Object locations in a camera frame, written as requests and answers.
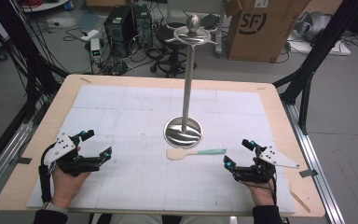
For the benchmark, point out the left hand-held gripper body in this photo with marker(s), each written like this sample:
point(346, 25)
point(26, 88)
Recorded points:
point(60, 148)

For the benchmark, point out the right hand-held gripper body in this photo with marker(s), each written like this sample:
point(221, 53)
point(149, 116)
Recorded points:
point(270, 158)

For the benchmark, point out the person's left hand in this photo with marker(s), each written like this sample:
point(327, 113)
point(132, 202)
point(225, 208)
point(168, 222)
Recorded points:
point(66, 184)

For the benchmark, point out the person's right hand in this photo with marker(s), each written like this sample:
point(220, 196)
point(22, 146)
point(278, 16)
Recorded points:
point(262, 193)

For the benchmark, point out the dark tape piece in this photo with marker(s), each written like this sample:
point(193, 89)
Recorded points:
point(308, 173)
point(23, 160)

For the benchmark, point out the white grid mat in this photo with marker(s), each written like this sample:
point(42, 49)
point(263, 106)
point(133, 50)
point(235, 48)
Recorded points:
point(130, 109)

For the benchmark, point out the thin wooden stick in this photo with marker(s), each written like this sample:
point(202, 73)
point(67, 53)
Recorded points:
point(300, 201)

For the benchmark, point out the tan tape piece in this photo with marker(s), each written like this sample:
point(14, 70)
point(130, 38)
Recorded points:
point(85, 80)

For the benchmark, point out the silver wristwatch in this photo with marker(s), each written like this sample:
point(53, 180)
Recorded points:
point(55, 207)

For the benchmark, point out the stainless steel utensil stand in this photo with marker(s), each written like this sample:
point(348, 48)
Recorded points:
point(187, 93)

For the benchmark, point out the white device with green display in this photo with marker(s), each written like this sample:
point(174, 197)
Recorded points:
point(95, 49)

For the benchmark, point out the white power strip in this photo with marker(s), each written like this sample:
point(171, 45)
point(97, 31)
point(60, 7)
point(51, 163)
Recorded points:
point(90, 35)

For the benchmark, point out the brown cardboard box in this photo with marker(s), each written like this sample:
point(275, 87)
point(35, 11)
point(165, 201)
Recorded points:
point(261, 40)

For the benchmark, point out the black computer tower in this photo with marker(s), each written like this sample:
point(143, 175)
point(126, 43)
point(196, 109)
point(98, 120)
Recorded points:
point(143, 26)
point(119, 29)

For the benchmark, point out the black swivel stool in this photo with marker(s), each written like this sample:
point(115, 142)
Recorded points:
point(172, 59)

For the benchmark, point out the white flat board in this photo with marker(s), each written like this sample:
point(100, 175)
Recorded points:
point(323, 46)

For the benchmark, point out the grey plastic appliance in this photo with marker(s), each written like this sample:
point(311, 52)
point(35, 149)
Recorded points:
point(313, 25)

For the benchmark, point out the aluminium rail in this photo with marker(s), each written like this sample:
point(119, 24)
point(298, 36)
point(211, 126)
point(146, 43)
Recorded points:
point(3, 158)
point(313, 161)

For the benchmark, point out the black metal frame post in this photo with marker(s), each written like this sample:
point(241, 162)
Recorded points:
point(317, 53)
point(28, 62)

